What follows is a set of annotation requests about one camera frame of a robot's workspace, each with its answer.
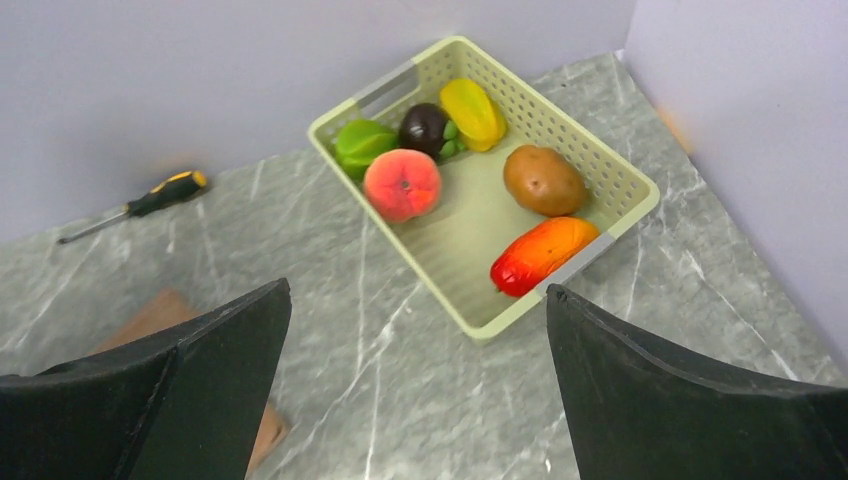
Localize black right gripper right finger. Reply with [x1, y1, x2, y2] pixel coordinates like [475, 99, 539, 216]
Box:
[546, 284, 847, 479]

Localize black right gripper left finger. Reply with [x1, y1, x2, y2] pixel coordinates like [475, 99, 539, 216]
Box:
[1, 278, 292, 479]

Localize wooden board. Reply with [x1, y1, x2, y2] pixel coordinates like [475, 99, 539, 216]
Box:
[90, 288, 290, 477]

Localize red orange mango toy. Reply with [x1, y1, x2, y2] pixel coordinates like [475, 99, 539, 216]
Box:
[489, 217, 600, 297]

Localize black yellow screwdriver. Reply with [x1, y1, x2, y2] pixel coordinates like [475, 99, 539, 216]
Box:
[56, 170, 209, 245]

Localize brown potato toy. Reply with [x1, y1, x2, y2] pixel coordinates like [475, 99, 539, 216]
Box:
[503, 144, 589, 217]

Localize pale green plastic basket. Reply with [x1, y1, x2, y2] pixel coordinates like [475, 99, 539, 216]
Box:
[308, 35, 659, 344]

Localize pink peach toy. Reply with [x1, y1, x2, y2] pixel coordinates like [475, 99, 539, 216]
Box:
[363, 149, 442, 224]

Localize green starfruit toy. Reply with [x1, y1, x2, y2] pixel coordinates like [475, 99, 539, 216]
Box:
[334, 118, 399, 182]

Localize yellow starfruit toy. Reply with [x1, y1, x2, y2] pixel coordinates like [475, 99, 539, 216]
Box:
[439, 78, 507, 152]

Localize dark purple mangosteen toy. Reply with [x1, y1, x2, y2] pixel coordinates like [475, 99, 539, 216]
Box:
[398, 103, 466, 162]

